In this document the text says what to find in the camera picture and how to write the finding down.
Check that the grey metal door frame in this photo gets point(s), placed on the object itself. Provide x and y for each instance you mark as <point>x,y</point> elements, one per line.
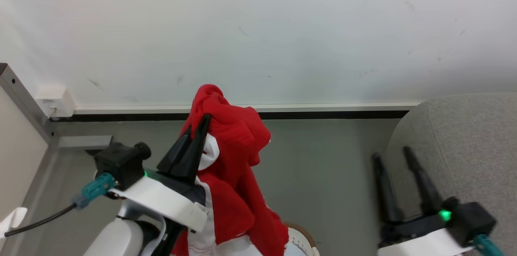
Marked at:
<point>24,102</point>

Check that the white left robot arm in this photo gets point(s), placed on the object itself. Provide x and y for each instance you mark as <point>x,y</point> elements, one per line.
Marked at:
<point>117,236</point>

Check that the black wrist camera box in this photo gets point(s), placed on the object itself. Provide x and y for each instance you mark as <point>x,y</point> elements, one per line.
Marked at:
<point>121,163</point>
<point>470,221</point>

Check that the white plastic piece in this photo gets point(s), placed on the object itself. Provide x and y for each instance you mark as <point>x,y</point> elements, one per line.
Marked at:
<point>12,220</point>

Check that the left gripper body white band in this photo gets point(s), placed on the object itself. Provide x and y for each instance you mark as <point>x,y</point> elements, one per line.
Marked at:
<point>161,201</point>

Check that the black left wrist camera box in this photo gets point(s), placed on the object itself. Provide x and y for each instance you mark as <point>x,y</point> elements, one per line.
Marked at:
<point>121,163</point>

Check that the grey fabric sofa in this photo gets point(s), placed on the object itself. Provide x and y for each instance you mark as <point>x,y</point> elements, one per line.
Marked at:
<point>464,147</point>

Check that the white skirting board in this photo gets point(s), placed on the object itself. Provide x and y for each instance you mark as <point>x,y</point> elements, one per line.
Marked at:
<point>282,107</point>

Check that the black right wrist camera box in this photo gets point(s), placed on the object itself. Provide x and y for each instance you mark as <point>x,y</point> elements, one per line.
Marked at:
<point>470,221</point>

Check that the red and white garment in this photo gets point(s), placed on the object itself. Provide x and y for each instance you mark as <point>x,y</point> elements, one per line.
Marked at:
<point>236,155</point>

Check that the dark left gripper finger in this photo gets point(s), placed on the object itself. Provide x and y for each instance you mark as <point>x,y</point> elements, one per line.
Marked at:
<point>194,155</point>
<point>175,155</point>

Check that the white wall socket box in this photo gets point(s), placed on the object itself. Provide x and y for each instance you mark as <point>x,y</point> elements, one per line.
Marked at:
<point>54,100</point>

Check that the white laundry basket brown rim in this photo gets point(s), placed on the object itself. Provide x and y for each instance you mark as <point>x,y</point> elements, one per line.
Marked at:
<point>302,240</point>

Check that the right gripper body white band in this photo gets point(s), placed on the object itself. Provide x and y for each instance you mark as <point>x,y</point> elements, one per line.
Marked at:
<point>420,238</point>

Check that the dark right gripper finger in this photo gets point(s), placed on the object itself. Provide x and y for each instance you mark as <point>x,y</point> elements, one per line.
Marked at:
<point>424,185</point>
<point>387,191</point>

